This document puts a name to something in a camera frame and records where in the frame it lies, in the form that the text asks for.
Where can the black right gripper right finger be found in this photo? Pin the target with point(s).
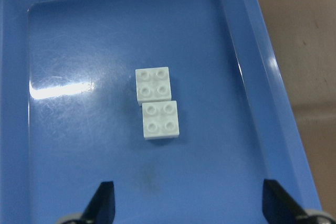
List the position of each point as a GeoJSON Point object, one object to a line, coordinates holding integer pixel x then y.
{"type": "Point", "coordinates": [278, 206]}

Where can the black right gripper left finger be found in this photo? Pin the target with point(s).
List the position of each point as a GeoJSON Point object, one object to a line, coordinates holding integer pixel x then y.
{"type": "Point", "coordinates": [101, 208]}

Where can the white block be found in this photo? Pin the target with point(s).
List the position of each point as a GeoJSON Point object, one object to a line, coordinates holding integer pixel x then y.
{"type": "Point", "coordinates": [160, 120]}
{"type": "Point", "coordinates": [153, 85]}

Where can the blue plastic tray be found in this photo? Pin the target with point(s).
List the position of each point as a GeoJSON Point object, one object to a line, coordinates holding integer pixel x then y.
{"type": "Point", "coordinates": [70, 118]}

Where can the brown paper table cover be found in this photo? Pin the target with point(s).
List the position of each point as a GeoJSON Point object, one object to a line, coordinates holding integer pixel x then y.
{"type": "Point", "coordinates": [302, 33]}

